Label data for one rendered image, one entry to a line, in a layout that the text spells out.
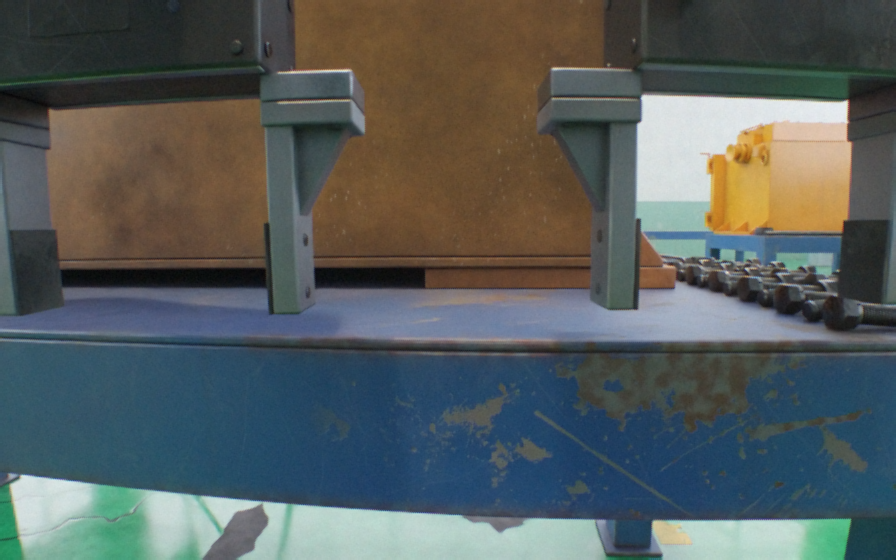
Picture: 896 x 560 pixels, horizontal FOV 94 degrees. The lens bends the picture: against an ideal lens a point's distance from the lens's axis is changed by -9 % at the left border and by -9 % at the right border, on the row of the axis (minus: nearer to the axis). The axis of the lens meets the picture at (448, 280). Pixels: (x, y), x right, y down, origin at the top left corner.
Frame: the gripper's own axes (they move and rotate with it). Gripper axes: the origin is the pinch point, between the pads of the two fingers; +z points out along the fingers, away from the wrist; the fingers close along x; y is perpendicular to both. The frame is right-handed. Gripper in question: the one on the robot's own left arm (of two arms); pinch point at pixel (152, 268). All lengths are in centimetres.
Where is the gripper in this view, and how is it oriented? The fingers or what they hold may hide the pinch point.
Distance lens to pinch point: 24.9
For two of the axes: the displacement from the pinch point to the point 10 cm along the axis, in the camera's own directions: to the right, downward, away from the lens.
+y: -0.1, -1.1, 9.9
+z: 0.1, 9.9, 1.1
